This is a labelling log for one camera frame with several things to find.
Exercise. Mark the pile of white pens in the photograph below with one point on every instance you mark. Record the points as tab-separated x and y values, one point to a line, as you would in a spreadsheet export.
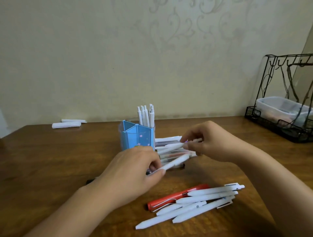
215	190

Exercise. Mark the thin rolled white paper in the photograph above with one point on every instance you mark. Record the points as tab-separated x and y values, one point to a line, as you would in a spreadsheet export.
73	120

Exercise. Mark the person's right hand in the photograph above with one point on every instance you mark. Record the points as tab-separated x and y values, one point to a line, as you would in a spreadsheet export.
215	144

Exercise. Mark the person's right forearm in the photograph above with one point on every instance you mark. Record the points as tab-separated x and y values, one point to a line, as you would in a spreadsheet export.
274	190

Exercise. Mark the thick rolled white paper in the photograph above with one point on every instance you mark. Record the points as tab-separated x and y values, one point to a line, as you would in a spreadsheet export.
66	125

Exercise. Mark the black pen white print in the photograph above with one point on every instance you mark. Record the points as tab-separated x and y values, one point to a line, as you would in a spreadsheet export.
90	181

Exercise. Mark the blue pen holder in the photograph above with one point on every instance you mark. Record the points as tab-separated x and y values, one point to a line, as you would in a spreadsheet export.
137	139

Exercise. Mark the red pen silver clip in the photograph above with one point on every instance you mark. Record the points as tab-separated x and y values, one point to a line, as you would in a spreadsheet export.
171	199

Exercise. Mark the plain white click pen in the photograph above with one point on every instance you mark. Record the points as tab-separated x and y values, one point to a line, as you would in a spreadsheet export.
176	162

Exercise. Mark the stack of frosted capped pens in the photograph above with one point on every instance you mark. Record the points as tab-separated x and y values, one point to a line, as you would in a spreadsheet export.
176	154

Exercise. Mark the brown wooden table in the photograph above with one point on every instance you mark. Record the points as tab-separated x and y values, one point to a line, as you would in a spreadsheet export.
49	151

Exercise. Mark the bunch of white pens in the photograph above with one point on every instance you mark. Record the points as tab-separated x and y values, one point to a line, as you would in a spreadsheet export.
145	117

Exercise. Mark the clear plastic container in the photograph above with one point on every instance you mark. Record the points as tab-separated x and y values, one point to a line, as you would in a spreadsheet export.
271	107

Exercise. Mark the person's left hand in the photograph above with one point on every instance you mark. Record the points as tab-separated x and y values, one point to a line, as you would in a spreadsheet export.
129	175

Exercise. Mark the person's left forearm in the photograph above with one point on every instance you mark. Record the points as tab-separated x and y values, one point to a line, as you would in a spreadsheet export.
73	214

